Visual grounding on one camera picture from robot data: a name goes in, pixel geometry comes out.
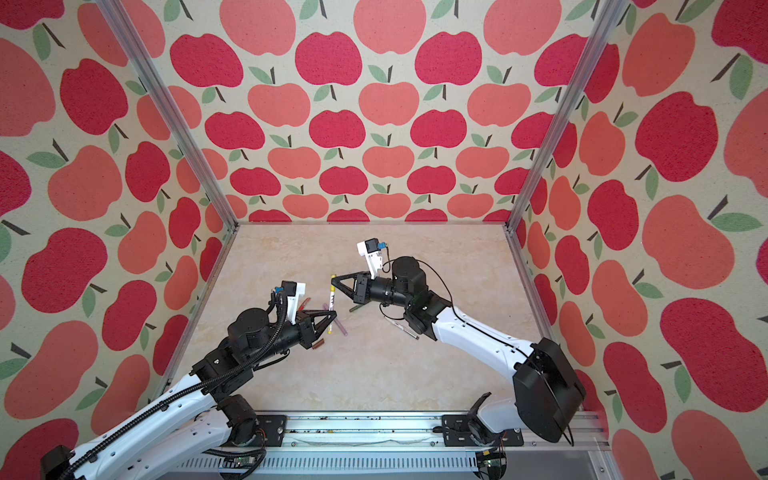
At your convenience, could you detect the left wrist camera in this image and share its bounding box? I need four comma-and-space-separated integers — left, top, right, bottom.
276, 280, 306, 324

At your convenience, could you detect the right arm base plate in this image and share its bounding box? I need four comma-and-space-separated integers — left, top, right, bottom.
432, 414, 525, 448

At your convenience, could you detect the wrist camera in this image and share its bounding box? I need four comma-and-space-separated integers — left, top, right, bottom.
357, 238, 387, 278
276, 280, 306, 324

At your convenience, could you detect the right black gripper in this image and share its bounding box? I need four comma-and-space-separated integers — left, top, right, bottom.
328, 270, 411, 314

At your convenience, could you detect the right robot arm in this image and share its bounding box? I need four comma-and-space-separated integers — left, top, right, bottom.
331, 256, 587, 445

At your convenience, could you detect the right aluminium frame post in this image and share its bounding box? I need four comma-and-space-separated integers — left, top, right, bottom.
504, 0, 630, 236

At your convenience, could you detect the left aluminium frame post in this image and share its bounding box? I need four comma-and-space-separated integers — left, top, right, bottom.
96, 0, 239, 234

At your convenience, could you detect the white pen yellow end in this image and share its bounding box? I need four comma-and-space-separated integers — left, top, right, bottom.
327, 285, 336, 335

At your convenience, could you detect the white pen brown end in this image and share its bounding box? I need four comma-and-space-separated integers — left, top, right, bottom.
385, 317, 419, 341

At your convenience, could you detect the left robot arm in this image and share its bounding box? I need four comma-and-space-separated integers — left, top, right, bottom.
41, 306, 337, 479

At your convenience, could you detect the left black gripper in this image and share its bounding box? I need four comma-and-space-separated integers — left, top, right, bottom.
246, 308, 336, 367

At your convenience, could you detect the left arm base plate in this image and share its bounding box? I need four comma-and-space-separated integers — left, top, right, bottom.
223, 414, 288, 448

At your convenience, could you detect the pink pen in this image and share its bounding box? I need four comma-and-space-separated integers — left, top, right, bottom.
334, 316, 348, 337

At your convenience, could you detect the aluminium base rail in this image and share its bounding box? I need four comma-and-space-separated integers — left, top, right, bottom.
158, 411, 621, 479

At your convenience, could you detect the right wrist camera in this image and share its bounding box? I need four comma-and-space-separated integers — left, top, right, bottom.
357, 238, 387, 278

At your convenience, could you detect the aluminium frame post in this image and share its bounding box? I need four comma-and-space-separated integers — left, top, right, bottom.
96, 0, 239, 234
504, 0, 630, 236

